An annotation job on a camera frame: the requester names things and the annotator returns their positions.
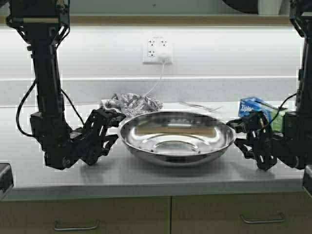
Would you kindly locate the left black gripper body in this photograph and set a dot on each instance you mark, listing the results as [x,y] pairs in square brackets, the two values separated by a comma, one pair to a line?
[87,140]

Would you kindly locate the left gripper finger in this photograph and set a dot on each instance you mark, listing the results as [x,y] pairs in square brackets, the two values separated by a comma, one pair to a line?
[115,118]
[107,143]

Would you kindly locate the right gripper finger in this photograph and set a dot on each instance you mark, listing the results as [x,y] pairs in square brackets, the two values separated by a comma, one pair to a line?
[239,125]
[246,147]

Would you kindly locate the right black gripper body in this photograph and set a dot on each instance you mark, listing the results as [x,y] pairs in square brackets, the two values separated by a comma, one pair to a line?
[258,139]

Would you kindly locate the large stainless steel pan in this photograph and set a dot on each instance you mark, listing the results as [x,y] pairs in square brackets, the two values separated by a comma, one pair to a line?
[176,138]

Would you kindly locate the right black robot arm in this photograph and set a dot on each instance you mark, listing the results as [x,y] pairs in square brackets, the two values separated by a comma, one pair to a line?
[293,145]

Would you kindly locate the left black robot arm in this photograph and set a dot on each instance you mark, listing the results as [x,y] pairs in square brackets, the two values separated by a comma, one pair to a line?
[43,25]

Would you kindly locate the blue green Ziploc box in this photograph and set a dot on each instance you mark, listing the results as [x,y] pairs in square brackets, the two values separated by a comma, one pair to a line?
[249,104]

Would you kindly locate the grey patterned dish towel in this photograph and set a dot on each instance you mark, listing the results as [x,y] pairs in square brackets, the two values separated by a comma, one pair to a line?
[131,104]

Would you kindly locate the left wooden drawer front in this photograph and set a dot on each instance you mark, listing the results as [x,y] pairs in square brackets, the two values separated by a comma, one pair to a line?
[116,215]

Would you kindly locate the wooden drawer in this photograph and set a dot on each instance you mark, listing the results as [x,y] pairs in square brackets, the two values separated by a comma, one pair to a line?
[275,213]
[116,215]

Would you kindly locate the right wooden drawer front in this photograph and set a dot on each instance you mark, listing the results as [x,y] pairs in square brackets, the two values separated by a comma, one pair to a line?
[275,213]

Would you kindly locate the white power adapter plug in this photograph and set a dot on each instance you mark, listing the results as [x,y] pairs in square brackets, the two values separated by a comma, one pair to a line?
[165,58]

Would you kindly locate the white wall outlet plate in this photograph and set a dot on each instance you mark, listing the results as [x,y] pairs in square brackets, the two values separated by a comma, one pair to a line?
[154,46]

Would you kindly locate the left drawer metal handle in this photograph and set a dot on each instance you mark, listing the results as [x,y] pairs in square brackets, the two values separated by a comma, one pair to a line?
[58,227]

